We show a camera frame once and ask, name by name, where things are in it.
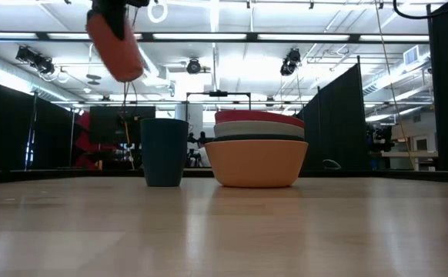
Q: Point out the black gantry frame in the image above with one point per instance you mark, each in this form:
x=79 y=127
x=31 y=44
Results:
x=218 y=93

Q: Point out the black table frame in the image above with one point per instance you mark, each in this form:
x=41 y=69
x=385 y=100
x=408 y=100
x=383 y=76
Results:
x=208 y=37

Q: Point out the dark blue cup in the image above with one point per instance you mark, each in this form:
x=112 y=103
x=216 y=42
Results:
x=164 y=154

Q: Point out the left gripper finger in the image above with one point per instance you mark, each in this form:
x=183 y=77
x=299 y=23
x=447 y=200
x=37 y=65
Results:
x=112 y=15

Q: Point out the peach orange bowl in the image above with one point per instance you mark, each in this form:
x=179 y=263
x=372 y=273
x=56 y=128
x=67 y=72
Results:
x=256 y=165

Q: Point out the black table edge rail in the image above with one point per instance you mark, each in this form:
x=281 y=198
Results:
x=54 y=175

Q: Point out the light wooden desk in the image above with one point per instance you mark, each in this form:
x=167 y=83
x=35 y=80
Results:
x=408 y=154

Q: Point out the dark blue bowl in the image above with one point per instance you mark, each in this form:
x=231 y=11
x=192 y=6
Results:
x=258 y=137

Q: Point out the black monitor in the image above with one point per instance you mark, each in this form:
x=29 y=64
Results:
x=104 y=123

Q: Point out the orange cup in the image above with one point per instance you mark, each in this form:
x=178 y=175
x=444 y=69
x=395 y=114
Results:
x=124 y=57

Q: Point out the white bowl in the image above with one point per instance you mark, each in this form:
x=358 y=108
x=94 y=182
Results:
x=258 y=129

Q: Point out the white ceiling vent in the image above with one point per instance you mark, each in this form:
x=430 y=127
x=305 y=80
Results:
x=412 y=55

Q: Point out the person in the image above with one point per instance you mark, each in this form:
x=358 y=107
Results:
x=204 y=154

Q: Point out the red bowl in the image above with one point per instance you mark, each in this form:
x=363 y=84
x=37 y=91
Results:
x=247 y=115

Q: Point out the white round pillar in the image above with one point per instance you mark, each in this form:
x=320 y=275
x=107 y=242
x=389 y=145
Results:
x=195 y=115

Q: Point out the round ceiling disc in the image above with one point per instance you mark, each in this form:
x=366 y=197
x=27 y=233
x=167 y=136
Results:
x=93 y=77

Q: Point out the black ceiling spotlight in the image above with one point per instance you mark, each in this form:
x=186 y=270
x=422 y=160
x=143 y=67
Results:
x=289 y=63
x=35 y=59
x=193 y=66

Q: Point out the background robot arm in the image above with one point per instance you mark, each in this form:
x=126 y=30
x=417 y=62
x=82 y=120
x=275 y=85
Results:
x=378 y=138

